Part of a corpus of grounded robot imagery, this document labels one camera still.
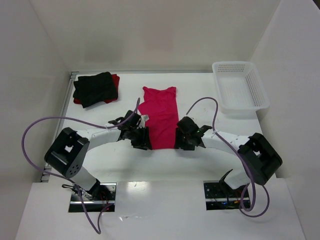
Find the black folded t shirt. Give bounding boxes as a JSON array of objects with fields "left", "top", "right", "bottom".
[{"left": 73, "top": 71, "right": 119, "bottom": 109}]

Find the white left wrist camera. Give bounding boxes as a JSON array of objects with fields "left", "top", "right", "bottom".
[{"left": 141, "top": 114, "right": 149, "bottom": 123}]

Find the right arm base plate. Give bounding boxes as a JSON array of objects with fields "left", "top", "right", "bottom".
[{"left": 203, "top": 181, "right": 245, "bottom": 211}]

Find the white plastic basket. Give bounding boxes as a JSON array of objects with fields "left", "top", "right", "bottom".
[{"left": 212, "top": 61, "right": 270, "bottom": 114}]

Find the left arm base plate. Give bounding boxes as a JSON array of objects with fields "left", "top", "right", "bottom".
[{"left": 62, "top": 182, "right": 117, "bottom": 213}]

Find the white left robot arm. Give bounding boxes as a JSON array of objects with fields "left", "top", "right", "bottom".
[{"left": 44, "top": 110, "right": 152, "bottom": 198}]

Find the pink t shirt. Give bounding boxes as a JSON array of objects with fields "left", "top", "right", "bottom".
[{"left": 138, "top": 86, "right": 179, "bottom": 150}]

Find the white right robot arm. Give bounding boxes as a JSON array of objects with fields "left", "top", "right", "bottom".
[{"left": 174, "top": 116, "right": 283, "bottom": 190}]

